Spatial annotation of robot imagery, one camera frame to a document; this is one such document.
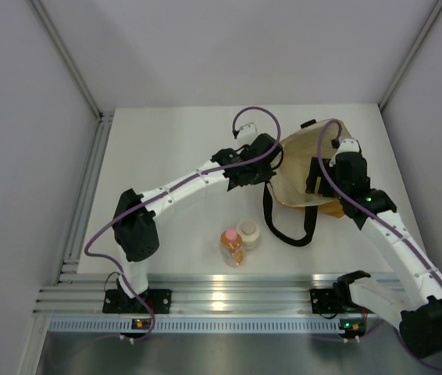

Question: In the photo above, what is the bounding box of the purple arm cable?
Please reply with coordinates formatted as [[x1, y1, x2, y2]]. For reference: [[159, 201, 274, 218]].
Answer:
[[84, 105, 282, 345], [317, 120, 442, 370]]

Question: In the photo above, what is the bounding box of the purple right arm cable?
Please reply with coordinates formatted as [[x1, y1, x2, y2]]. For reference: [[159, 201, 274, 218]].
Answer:
[[317, 120, 442, 370]]

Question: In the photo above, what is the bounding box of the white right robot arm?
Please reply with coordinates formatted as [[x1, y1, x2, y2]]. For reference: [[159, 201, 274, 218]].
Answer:
[[306, 152, 442, 359]]

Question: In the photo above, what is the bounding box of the aluminium front rail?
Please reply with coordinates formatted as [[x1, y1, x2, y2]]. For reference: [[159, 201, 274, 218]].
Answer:
[[33, 273, 339, 317]]

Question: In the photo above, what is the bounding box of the aluminium frame post right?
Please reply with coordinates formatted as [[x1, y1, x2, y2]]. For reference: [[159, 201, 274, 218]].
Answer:
[[378, 0, 442, 113]]

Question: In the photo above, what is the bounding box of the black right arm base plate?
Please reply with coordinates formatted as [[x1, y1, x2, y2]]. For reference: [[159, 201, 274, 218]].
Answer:
[[309, 288, 362, 316]]

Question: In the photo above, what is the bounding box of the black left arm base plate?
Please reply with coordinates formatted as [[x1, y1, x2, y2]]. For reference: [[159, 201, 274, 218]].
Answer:
[[102, 289, 172, 314]]

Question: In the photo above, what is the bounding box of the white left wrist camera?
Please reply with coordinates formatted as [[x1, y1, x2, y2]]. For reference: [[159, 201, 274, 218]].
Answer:
[[233, 122, 258, 144]]

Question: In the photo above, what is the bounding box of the orange canvas bag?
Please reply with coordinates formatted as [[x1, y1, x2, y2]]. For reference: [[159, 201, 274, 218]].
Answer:
[[262, 120, 350, 248]]

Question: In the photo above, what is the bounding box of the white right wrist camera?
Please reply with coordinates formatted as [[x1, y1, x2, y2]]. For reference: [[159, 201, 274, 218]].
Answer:
[[331, 137, 362, 155]]

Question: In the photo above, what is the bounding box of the slotted grey cable duct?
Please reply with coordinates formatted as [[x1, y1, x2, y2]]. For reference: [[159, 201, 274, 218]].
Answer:
[[48, 317, 348, 334]]

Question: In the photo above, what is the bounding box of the orange liquid bottle pink cap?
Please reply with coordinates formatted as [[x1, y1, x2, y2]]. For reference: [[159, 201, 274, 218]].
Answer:
[[219, 228, 246, 267]]

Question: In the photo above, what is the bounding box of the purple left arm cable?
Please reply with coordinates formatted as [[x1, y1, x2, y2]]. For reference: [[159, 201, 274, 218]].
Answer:
[[84, 105, 282, 345]]

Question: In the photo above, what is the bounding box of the white cream bottle beige cap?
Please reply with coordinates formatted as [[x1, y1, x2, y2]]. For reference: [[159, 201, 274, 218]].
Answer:
[[236, 220, 261, 251]]

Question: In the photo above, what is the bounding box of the aluminium frame rail left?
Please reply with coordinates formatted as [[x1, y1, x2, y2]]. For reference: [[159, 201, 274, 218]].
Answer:
[[27, 1, 113, 274]]

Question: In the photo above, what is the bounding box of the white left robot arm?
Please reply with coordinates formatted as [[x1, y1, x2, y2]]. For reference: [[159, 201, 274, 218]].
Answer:
[[112, 133, 283, 313]]

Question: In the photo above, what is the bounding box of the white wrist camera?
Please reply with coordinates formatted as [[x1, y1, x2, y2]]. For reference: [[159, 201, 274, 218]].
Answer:
[[331, 137, 362, 155], [233, 122, 258, 144]]

